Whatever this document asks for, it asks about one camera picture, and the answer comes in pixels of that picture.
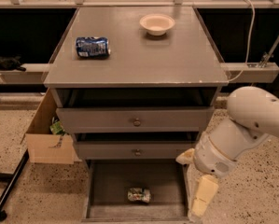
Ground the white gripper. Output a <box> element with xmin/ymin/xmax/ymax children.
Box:
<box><xmin>175</xmin><ymin>133</ymin><xmax>237</xmax><ymax>217</ymax></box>

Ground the green 7up can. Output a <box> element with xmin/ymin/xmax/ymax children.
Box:
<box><xmin>127</xmin><ymin>188</ymin><xmax>151</xmax><ymax>203</ymax></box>

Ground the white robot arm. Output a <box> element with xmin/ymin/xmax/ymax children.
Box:
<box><xmin>176</xmin><ymin>86</ymin><xmax>279</xmax><ymax>220</ymax></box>

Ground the grey top drawer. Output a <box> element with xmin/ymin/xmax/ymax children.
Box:
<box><xmin>56</xmin><ymin>107</ymin><xmax>214</xmax><ymax>134</ymax></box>

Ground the grey drawer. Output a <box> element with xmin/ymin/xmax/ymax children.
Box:
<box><xmin>81</xmin><ymin>160</ymin><xmax>191</xmax><ymax>224</ymax></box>
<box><xmin>74</xmin><ymin>141</ymin><xmax>196</xmax><ymax>160</ymax></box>
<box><xmin>56</xmin><ymin>107</ymin><xmax>214</xmax><ymax>134</ymax></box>

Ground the grey bottom drawer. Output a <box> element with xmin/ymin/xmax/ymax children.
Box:
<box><xmin>81</xmin><ymin>160</ymin><xmax>191</xmax><ymax>224</ymax></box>

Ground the grey drawer cabinet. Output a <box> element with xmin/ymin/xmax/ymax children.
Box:
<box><xmin>43</xmin><ymin>6</ymin><xmax>230</xmax><ymax>170</ymax></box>

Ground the grey middle drawer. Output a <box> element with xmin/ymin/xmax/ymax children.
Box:
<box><xmin>74</xmin><ymin>141</ymin><xmax>196</xmax><ymax>160</ymax></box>

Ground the blue pepsi can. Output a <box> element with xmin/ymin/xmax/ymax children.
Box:
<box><xmin>76</xmin><ymin>36</ymin><xmax>111</xmax><ymax>58</ymax></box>

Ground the metal diagonal brace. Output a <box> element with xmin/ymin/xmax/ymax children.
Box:
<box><xmin>258</xmin><ymin>35</ymin><xmax>279</xmax><ymax>68</ymax></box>

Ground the green snack bag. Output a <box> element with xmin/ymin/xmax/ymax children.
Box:
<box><xmin>49</xmin><ymin>117</ymin><xmax>65</xmax><ymax>134</ymax></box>

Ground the white paper bowl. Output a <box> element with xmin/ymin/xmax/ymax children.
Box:
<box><xmin>139</xmin><ymin>14</ymin><xmax>175</xmax><ymax>36</ymax></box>

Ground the cardboard box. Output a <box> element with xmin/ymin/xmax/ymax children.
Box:
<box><xmin>25</xmin><ymin>90</ymin><xmax>76</xmax><ymax>164</ymax></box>

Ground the black floor stand bar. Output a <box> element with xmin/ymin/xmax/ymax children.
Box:
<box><xmin>0</xmin><ymin>151</ymin><xmax>29</xmax><ymax>222</ymax></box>

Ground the white cable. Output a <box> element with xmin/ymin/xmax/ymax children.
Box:
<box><xmin>227</xmin><ymin>0</ymin><xmax>256</xmax><ymax>83</ymax></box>

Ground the black object on rail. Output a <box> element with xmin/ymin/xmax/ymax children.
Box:
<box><xmin>0</xmin><ymin>56</ymin><xmax>26</xmax><ymax>72</ymax></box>

